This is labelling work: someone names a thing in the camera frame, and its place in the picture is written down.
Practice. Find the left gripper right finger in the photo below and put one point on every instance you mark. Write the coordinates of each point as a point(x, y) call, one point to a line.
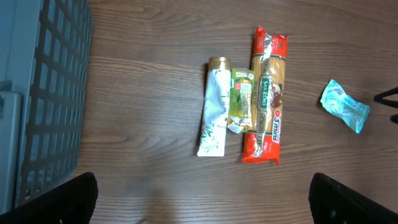
point(332, 202)

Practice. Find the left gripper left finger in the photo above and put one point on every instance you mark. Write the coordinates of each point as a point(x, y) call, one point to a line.
point(72, 202)

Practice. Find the teal packet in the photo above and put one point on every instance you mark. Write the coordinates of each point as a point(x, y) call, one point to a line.
point(335, 100)

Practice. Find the orange spaghetti packet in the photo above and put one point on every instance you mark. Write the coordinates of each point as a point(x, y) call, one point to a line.
point(262, 141)

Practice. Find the green snack packet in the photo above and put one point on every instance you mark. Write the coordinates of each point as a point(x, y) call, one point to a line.
point(242, 85)

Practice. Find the white tube with gold cap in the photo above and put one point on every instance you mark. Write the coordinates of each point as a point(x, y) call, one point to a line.
point(216, 108)

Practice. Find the grey plastic shopping basket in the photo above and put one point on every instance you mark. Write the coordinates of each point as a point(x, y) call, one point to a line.
point(45, 51)

